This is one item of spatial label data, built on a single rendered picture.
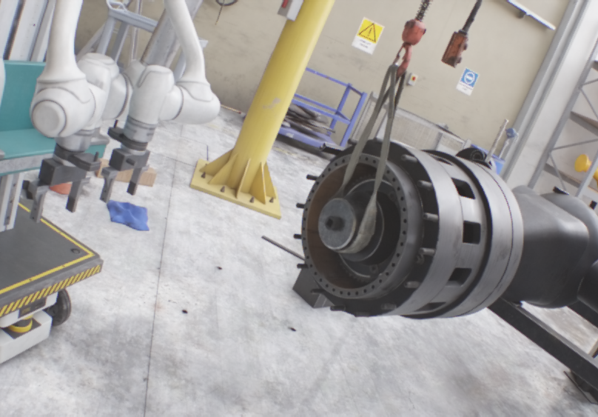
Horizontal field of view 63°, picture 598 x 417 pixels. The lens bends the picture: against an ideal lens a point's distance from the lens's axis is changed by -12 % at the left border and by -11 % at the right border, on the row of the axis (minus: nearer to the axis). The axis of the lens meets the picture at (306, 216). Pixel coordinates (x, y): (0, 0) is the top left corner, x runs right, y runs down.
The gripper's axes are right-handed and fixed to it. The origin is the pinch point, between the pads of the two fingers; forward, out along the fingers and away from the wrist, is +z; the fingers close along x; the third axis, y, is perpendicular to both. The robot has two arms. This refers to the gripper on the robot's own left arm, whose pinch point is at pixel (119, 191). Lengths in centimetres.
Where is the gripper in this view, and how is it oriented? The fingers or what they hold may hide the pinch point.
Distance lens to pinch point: 160.9
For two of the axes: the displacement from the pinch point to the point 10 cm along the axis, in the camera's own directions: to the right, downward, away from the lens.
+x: 2.9, -1.9, 9.4
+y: 8.7, 4.5, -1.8
